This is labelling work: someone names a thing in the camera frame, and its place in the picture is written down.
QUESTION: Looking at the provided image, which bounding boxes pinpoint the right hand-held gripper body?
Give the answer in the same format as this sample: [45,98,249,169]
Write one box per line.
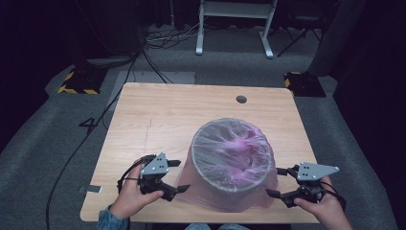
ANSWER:
[291,162,340,204]

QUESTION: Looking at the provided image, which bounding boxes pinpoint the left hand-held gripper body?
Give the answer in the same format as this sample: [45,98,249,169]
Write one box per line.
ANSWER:
[139,152,169,196]

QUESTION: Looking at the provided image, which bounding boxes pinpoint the green plastic bin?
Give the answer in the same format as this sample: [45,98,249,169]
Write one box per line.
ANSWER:
[188,118,277,209]

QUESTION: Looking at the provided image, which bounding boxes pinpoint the pink plastic bag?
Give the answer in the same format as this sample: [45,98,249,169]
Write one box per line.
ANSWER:
[174,117,280,214]

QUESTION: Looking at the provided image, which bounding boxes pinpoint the person's left hand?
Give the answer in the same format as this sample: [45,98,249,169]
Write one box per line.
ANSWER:
[109,159,165,219]

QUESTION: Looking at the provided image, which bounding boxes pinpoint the person's right hand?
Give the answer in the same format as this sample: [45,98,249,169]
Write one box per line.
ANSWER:
[293,176,352,229]

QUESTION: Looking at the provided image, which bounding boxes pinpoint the person's legs in jeans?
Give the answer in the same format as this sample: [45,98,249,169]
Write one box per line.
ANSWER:
[184,223,252,230]

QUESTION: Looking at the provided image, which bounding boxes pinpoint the grey tape piece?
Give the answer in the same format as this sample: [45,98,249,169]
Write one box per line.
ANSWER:
[77,184,103,195]

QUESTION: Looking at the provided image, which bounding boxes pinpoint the black yellow striped base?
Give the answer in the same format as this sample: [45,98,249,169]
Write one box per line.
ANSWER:
[56,65,108,95]
[283,71,327,98]

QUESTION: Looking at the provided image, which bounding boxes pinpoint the black folding stand legs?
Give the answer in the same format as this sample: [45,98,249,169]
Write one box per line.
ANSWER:
[276,12,324,58]

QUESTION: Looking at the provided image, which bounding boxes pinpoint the grey curtain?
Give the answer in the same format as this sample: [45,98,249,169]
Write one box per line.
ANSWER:
[307,0,368,78]

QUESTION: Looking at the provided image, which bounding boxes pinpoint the left hand-held gripper cable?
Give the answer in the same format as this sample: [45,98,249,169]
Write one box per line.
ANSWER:
[116,154,157,195]

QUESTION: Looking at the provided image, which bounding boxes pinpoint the hand-held gripper cable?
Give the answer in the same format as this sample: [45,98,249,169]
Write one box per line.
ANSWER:
[116,154,157,195]
[319,181,348,212]

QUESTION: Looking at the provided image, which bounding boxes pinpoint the right hand-held gripper cable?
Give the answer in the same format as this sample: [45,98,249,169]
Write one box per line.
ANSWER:
[319,181,348,212]

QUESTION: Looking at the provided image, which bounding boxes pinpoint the short black floor cable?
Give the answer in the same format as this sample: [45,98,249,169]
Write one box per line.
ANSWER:
[142,49,174,84]

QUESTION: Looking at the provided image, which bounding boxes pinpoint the bundle of floor cables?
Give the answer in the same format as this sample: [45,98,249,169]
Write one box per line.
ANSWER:
[145,22,205,51]

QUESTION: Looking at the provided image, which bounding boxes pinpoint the white metal desk frame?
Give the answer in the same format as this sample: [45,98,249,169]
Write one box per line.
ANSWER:
[194,0,279,59]

